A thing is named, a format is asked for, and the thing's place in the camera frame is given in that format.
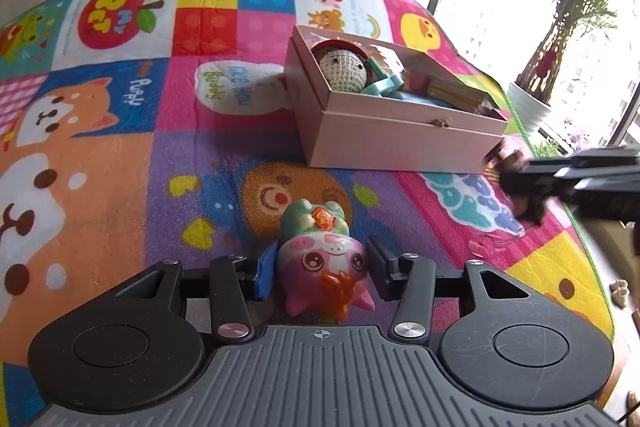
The pink white lace cloth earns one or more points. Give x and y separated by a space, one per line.
389 61

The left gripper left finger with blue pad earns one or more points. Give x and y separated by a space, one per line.
234 281

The pink cardboard box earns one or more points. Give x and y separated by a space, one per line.
358 131

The teal plastic holder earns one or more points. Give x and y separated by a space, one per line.
382 84

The pink green pig toy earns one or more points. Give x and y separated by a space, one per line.
321 268

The blue white mask packet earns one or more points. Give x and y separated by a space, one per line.
420 99

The crochet doll red hat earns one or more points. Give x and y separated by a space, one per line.
342 64

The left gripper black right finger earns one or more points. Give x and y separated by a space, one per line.
408 280

